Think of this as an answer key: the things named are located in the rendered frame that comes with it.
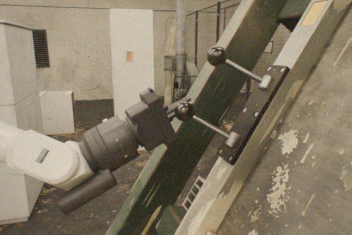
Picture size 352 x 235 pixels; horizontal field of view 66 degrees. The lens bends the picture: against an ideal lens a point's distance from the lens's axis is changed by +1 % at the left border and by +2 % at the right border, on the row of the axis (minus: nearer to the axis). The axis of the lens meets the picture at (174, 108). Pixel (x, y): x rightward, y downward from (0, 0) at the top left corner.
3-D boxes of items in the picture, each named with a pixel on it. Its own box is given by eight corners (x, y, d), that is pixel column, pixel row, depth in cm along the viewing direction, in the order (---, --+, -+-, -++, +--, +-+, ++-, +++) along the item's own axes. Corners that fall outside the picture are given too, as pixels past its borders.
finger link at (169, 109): (193, 102, 52) (166, 117, 51) (187, 99, 55) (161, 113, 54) (190, 94, 52) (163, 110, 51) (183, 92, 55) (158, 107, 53)
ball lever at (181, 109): (231, 151, 51) (171, 115, 52) (241, 133, 51) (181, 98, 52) (235, 153, 47) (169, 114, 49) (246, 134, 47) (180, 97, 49)
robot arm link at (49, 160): (97, 163, 52) (37, 138, 54) (83, 150, 44) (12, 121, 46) (80, 196, 49) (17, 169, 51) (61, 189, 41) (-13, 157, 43)
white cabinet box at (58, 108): (45, 127, 528) (40, 91, 512) (76, 125, 542) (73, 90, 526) (39, 135, 485) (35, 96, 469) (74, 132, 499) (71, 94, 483)
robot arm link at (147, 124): (143, 83, 55) (89, 111, 52) (158, 90, 46) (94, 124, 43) (168, 134, 59) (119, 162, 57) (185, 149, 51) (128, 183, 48)
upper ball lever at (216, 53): (263, 96, 51) (202, 62, 53) (274, 78, 51) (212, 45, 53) (269, 94, 47) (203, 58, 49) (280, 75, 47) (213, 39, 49)
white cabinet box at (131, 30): (115, 139, 462) (109, 13, 417) (149, 136, 476) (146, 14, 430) (116, 152, 405) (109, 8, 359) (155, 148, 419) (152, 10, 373)
